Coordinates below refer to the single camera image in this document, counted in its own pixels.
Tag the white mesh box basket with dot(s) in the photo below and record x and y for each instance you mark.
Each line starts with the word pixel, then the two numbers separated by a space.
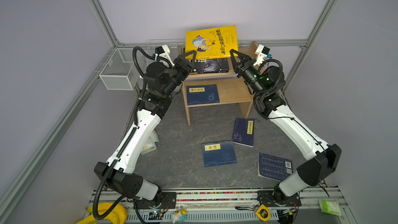
pixel 119 71

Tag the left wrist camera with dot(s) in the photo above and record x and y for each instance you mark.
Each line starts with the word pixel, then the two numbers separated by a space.
pixel 162 53

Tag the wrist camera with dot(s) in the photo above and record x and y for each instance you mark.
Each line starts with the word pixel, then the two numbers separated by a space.
pixel 263 54
pixel 162 53

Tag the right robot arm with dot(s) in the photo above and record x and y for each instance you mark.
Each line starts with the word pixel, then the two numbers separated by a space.
pixel 264 81

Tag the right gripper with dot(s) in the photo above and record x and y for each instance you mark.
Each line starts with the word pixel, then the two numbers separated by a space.
pixel 245 70

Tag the black wolf cover book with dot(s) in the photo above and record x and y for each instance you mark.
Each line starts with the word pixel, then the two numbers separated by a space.
pixel 210 66

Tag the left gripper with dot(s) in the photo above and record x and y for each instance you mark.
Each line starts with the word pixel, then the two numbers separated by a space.
pixel 182 60

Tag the yellow banana toy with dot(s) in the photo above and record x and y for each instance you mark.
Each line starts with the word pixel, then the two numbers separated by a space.
pixel 117 216

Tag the yellow tape measure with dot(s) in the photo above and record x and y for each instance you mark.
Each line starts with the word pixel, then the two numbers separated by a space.
pixel 263 213

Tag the small white toy figure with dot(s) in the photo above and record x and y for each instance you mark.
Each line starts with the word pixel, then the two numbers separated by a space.
pixel 179 216

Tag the green white packet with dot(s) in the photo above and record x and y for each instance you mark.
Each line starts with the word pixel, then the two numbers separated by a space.
pixel 330 207

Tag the wooden two-tier bookshelf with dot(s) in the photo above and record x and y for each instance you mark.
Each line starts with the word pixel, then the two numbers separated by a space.
pixel 231 90

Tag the navy book yellow label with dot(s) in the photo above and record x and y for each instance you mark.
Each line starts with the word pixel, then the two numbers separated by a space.
pixel 203 94
pixel 244 130

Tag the navy notebook white lines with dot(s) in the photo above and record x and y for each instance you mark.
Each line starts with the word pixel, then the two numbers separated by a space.
pixel 273 167

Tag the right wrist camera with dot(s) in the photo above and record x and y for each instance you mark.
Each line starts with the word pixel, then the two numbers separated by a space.
pixel 263 54

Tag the white wire rack basket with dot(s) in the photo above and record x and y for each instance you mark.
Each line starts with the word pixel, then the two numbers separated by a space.
pixel 177 47

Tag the blue book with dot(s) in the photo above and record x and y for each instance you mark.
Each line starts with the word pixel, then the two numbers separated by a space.
pixel 218 154

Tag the yellow folder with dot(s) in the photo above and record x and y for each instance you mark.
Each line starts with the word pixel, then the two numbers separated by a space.
pixel 212 43

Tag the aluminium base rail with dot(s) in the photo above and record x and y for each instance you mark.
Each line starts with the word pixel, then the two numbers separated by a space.
pixel 238 204

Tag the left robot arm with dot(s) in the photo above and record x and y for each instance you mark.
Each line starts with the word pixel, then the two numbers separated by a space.
pixel 117 173

